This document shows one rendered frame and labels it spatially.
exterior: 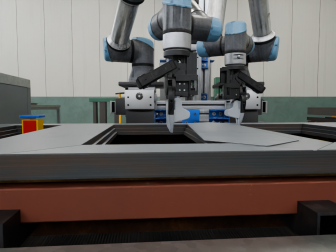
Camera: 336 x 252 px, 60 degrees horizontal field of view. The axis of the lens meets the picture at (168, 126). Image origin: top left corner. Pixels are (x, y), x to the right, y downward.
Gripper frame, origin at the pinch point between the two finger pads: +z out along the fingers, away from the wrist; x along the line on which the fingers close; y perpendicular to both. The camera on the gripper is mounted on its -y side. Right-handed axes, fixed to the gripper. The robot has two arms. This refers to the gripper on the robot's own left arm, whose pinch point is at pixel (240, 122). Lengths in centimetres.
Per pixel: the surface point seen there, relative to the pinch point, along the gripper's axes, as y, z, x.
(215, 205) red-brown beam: 25, 8, 62
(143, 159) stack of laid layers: 35, 2, 62
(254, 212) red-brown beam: 19, 10, 62
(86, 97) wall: 237, -42, -999
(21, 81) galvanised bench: 91, -18, -40
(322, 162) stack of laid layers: 9, 3, 62
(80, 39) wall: 253, -250, -1001
